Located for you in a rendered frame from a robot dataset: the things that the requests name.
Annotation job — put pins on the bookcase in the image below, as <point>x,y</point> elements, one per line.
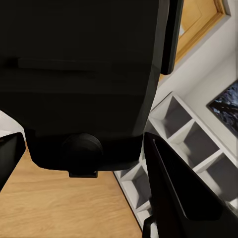
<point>126,178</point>

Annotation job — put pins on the camera tripod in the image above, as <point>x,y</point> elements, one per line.
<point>147,223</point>

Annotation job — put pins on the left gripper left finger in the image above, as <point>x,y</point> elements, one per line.
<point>12,148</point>

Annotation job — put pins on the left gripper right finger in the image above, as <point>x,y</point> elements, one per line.
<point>185,206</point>

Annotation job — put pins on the digital camera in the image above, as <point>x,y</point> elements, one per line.
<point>81,76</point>

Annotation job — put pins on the painting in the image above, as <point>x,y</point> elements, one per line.
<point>225,107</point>

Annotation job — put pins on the door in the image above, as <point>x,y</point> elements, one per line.
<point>198,18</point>

